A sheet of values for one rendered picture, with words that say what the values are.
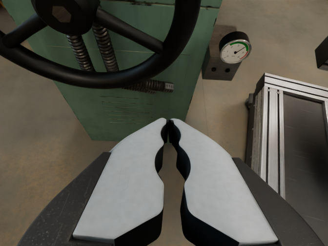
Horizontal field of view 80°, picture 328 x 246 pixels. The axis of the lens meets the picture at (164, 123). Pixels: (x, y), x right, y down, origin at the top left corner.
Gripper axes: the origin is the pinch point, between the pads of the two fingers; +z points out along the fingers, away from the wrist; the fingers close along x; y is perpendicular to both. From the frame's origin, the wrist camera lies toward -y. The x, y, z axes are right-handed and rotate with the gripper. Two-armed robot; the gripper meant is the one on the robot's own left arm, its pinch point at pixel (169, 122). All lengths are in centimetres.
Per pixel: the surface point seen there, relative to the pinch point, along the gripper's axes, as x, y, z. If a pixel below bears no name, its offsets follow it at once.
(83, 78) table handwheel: -12.8, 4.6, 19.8
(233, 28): 18.0, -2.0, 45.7
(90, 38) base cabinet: -17.3, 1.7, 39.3
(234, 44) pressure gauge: 14.0, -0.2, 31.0
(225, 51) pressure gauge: 12.8, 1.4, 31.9
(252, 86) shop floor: 58, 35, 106
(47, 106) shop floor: -61, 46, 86
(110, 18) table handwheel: -6.7, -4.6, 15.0
